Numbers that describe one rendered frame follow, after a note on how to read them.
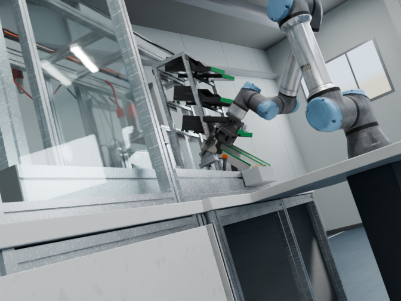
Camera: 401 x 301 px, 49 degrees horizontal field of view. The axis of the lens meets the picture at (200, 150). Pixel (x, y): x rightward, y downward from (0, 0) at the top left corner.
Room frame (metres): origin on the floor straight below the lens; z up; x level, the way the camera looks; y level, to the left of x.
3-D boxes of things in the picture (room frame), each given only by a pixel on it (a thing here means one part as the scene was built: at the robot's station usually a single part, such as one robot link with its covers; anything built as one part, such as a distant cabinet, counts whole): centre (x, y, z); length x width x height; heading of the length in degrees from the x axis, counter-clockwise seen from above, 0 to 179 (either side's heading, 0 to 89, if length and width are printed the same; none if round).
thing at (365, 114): (1.55, -0.56, 1.05); 0.13 x 0.12 x 0.14; 127
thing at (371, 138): (1.55, -0.57, 0.93); 0.15 x 0.15 x 0.10
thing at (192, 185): (1.54, -0.06, 0.91); 0.89 x 0.06 x 0.11; 159
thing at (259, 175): (1.69, -0.19, 0.93); 0.21 x 0.07 x 0.06; 159
